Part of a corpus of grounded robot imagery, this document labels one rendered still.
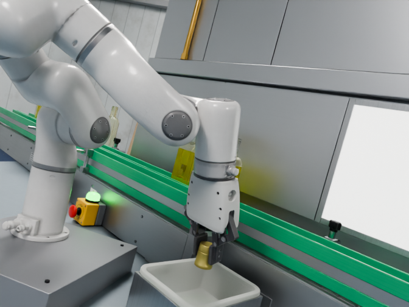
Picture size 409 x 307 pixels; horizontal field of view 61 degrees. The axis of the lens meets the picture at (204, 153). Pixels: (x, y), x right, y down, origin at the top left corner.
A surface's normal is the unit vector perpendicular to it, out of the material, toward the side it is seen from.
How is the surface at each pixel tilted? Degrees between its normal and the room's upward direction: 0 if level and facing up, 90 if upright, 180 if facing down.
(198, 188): 106
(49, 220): 88
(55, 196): 88
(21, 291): 90
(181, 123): 95
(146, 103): 98
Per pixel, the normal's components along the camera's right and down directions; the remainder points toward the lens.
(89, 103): 0.88, 0.18
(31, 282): 0.22, -0.97
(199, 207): -0.73, 0.18
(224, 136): 0.31, 0.26
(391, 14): -0.67, -0.14
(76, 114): 0.66, 0.43
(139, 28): -0.26, -0.01
